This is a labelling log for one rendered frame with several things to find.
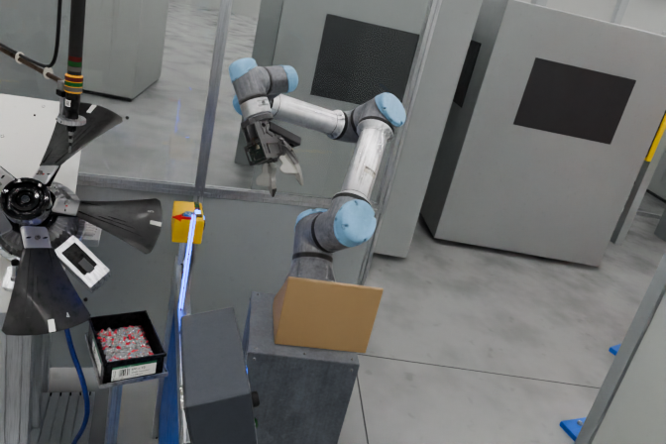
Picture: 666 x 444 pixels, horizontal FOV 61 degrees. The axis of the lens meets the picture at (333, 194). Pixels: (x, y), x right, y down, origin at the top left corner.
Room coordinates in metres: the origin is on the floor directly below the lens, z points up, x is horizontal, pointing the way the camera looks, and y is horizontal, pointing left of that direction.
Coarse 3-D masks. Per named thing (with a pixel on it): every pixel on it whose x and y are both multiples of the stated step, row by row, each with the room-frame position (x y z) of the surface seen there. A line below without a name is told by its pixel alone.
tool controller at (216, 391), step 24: (216, 312) 0.98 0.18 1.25; (192, 336) 0.91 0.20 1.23; (216, 336) 0.91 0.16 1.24; (240, 336) 0.94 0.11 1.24; (192, 360) 0.84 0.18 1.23; (216, 360) 0.84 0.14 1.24; (240, 360) 0.85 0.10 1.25; (192, 384) 0.78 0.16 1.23; (216, 384) 0.78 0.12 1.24; (240, 384) 0.79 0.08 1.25; (192, 408) 0.73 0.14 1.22; (216, 408) 0.75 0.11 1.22; (240, 408) 0.76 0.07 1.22; (192, 432) 0.74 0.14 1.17; (216, 432) 0.75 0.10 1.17; (240, 432) 0.77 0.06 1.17
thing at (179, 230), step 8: (176, 208) 1.80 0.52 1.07; (184, 208) 1.82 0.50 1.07; (192, 208) 1.83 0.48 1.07; (200, 208) 1.85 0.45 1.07; (176, 224) 1.72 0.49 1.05; (184, 224) 1.73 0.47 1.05; (200, 224) 1.75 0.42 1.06; (176, 232) 1.72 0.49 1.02; (184, 232) 1.73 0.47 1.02; (200, 232) 1.75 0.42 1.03; (176, 240) 1.72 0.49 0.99; (184, 240) 1.73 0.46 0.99; (192, 240) 1.74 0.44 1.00; (200, 240) 1.75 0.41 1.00
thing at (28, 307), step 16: (32, 256) 1.27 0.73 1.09; (48, 256) 1.32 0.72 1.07; (32, 272) 1.25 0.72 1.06; (48, 272) 1.29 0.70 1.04; (64, 272) 1.34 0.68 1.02; (16, 288) 1.19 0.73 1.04; (32, 288) 1.22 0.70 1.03; (48, 288) 1.26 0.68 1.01; (64, 288) 1.30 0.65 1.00; (16, 304) 1.17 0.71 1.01; (32, 304) 1.20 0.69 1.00; (48, 304) 1.23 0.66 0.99; (64, 304) 1.27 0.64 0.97; (80, 304) 1.30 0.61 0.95; (16, 320) 1.15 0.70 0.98; (32, 320) 1.18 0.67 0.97; (64, 320) 1.24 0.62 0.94; (80, 320) 1.27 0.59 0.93
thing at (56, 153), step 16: (80, 112) 1.60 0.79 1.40; (96, 112) 1.59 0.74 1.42; (112, 112) 1.59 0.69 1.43; (64, 128) 1.56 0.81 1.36; (80, 128) 1.54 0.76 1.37; (96, 128) 1.54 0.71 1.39; (64, 144) 1.50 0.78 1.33; (80, 144) 1.49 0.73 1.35; (48, 160) 1.47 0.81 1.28; (64, 160) 1.45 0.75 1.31
